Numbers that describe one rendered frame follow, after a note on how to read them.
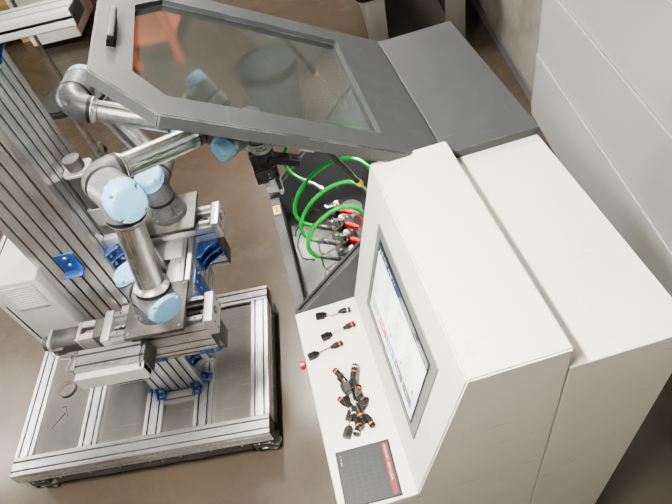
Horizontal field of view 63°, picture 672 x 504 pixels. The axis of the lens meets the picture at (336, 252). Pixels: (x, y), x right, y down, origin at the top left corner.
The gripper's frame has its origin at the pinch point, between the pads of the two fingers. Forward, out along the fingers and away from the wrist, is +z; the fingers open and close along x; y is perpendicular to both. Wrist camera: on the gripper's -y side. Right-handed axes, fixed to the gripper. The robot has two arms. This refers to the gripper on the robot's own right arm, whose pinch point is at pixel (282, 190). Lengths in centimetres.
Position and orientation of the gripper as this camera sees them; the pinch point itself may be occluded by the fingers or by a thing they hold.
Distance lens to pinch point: 202.0
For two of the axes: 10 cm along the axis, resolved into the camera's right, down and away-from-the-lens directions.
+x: 2.2, 7.1, -6.6
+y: -9.6, 2.9, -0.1
